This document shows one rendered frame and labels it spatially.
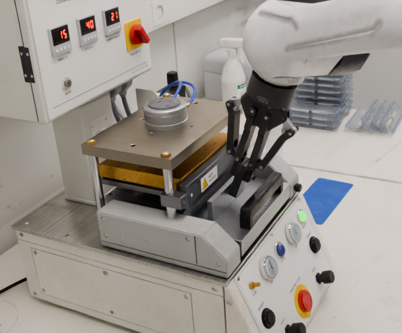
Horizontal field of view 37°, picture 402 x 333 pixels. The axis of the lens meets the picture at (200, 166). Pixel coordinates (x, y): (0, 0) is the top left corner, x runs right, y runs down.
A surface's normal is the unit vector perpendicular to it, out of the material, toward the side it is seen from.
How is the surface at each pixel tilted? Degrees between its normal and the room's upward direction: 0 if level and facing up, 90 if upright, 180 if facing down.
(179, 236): 90
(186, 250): 90
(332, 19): 79
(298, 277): 65
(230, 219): 0
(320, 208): 0
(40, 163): 90
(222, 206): 90
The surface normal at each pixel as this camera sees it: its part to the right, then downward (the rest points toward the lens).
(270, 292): 0.77, -0.24
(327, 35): -0.76, 0.14
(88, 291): -0.47, 0.41
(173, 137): -0.07, -0.90
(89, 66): 0.88, 0.15
